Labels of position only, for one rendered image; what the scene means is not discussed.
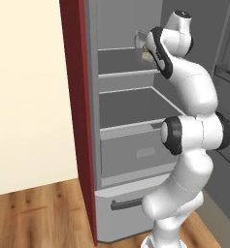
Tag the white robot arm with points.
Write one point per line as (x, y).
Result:
(194, 93)

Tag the grey fridge shelf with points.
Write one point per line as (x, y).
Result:
(126, 61)
(132, 106)

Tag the grey fridge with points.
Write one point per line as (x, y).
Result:
(92, 97)

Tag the grey crisper drawer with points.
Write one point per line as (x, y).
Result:
(129, 155)

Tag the dark red cabinet side panel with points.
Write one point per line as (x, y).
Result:
(76, 80)

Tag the beige dumpling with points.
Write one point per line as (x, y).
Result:
(147, 56)

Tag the grey freezer drawer front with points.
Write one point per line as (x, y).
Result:
(126, 223)

